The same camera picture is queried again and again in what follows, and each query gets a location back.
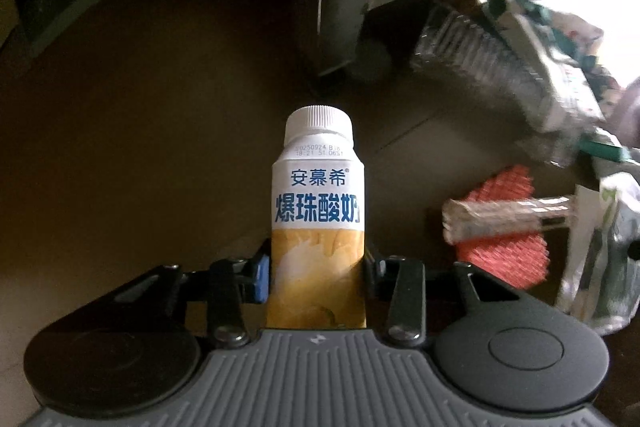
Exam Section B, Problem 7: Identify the red foam mesh net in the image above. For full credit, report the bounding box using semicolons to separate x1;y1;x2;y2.
452;164;551;290

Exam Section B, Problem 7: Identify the white yellow yogurt drink bottle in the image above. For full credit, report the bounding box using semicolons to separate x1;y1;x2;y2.
265;105;369;329

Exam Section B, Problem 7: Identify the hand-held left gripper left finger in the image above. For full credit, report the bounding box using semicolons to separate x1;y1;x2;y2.
109;238;274;349

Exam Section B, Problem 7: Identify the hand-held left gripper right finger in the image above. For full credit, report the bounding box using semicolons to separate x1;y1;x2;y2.
363;243;523;344

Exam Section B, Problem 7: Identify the crumpled white green wrapper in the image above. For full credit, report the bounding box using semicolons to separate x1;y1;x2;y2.
472;0;631;165

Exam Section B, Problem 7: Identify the clear plastic wrapper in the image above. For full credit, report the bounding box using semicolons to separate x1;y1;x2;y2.
442;184;601;247

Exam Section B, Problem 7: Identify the clear ribbed plastic tray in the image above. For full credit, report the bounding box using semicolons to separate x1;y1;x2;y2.
409;2;551;118

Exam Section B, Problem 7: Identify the white green plastic bag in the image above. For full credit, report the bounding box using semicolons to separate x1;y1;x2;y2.
555;174;640;338

